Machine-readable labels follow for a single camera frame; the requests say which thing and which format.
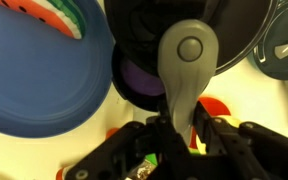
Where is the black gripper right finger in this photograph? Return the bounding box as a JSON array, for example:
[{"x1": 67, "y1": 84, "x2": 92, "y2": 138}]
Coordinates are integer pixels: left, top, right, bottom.
[{"x1": 193, "y1": 101, "x2": 288, "y2": 180}]

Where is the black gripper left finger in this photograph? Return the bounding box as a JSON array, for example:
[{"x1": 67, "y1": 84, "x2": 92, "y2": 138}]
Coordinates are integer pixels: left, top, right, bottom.
[{"x1": 65, "y1": 99, "x2": 192, "y2": 180}]

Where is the black frying pan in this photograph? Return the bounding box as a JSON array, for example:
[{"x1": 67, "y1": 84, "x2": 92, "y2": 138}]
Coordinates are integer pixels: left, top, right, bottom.
[{"x1": 103, "y1": 0, "x2": 279, "y2": 145}]

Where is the purple toy in pot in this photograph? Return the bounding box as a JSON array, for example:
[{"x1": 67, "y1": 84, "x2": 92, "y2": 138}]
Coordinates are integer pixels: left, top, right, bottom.
[{"x1": 120, "y1": 57, "x2": 167, "y2": 98}]

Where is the small brown box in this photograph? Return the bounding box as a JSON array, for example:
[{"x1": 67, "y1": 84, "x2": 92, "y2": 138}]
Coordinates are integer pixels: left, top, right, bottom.
[{"x1": 125, "y1": 159, "x2": 159, "y2": 180}]

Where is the green yellow toy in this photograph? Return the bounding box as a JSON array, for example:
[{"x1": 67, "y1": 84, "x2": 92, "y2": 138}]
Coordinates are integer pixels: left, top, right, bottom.
[{"x1": 145, "y1": 152, "x2": 159, "y2": 166}]

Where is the small red toy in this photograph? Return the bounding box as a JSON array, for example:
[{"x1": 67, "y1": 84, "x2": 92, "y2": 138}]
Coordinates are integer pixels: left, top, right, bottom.
[{"x1": 55, "y1": 165, "x2": 72, "y2": 180}]

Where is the red bowl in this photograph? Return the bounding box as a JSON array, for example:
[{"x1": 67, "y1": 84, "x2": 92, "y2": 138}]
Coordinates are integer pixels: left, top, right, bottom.
[{"x1": 189, "y1": 96, "x2": 232, "y2": 150}]

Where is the blue plate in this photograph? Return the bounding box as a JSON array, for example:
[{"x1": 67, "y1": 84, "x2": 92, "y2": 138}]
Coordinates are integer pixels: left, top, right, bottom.
[{"x1": 0, "y1": 0, "x2": 115, "y2": 140}]

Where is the toy watermelon slice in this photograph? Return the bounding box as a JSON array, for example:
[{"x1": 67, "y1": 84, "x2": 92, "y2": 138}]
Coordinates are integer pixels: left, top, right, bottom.
[{"x1": 0, "y1": 0, "x2": 87, "y2": 41}]

